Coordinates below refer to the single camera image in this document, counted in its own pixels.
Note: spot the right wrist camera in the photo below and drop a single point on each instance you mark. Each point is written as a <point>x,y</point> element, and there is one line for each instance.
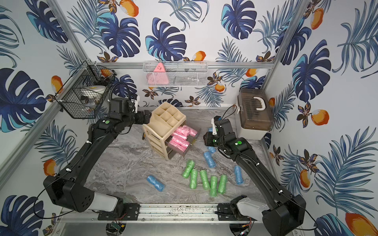
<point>214,128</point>

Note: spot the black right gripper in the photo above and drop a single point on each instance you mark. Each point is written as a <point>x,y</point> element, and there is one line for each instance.
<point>207,139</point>

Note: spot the green roll leftmost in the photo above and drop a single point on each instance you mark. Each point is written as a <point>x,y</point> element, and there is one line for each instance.
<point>189,167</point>

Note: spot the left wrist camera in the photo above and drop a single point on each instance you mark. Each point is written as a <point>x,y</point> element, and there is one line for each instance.
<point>135,101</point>

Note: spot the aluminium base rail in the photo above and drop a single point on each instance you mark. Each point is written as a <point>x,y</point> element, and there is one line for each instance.
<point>224,213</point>

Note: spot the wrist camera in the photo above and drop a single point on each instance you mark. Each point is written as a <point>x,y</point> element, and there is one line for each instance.
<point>214,128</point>
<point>135,101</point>

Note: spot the white bowl in basket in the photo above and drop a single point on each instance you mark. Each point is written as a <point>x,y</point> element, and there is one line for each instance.
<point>93,91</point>

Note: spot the brown lidded storage box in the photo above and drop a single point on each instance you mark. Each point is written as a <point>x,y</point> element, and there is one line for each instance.
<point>254,116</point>

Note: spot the white wire shelf basket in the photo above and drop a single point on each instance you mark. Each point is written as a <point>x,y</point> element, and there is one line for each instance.
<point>180,73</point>

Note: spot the blue roll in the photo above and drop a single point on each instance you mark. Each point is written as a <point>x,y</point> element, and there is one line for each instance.
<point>209,160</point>
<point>155,183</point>
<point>212,150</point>
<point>238,175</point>

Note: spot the clear top drawer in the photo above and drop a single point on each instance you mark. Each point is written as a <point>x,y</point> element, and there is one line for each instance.
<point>190,139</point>

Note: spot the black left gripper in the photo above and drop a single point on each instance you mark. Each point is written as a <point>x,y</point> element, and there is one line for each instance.
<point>146,117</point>

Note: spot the pink triangle sponge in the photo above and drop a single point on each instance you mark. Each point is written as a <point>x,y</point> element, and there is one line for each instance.
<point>159,76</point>

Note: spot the beige drawer organizer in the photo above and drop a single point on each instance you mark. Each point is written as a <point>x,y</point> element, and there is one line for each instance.
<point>164,121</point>

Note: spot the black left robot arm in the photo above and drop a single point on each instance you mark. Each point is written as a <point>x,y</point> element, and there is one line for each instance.
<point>67,189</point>

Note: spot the pink roll pair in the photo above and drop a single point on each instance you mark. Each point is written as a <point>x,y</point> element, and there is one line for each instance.
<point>190,131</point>

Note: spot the black wire basket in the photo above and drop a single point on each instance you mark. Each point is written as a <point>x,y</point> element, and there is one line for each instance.
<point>70,98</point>

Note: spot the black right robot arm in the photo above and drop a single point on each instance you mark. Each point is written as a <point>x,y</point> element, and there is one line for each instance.
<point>241,152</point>

